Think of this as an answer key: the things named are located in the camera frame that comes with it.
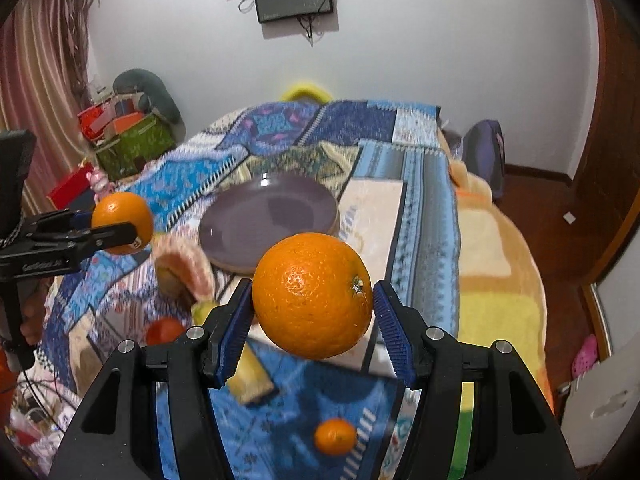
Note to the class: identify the blue patchwork bedspread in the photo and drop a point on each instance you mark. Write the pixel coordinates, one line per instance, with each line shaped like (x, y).
(371, 173)

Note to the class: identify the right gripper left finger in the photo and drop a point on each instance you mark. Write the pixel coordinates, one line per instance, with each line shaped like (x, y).
(199, 361)

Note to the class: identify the purple round plate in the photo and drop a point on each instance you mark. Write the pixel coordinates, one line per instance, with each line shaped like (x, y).
(248, 218)

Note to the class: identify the pink toy figure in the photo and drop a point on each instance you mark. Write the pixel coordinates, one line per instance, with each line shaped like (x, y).
(100, 184)

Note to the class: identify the large orange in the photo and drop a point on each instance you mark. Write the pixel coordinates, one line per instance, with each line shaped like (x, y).
(312, 296)

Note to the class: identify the yellow banana piece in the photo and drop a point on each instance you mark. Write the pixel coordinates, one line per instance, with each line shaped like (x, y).
(250, 382)
(172, 287)

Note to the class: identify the red tomato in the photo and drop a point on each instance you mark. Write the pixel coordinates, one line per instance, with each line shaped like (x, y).
(162, 331)

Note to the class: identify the pink croc shoe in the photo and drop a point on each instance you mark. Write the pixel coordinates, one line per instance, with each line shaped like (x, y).
(586, 357)

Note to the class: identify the pink grapefruit slice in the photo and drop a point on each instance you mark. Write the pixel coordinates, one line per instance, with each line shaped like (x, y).
(187, 260)

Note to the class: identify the yellow orange fleece blanket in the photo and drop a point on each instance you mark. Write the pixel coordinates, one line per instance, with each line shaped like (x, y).
(501, 292)

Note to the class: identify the green patterned box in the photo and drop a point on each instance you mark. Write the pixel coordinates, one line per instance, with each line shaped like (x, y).
(127, 153)

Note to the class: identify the grey neck pillow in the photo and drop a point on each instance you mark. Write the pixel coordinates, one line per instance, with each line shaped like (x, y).
(155, 97)

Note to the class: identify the striped pink curtain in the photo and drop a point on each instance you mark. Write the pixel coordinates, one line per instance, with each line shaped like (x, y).
(44, 54)

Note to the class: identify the red box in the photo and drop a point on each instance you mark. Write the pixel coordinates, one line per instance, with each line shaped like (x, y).
(71, 187)

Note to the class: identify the medium orange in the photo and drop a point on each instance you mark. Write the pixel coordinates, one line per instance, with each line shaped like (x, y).
(121, 207)

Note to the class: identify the small tangerine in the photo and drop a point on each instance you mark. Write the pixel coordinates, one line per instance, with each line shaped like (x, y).
(335, 437)

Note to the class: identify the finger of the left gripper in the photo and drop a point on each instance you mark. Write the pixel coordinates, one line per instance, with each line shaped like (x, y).
(81, 220)
(93, 240)

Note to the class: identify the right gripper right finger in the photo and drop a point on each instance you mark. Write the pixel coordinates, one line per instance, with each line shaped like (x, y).
(427, 359)

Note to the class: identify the person left hand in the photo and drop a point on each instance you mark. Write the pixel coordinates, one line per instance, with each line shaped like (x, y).
(33, 311)

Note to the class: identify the purple backpack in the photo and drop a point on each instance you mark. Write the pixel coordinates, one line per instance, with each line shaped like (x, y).
(484, 154)

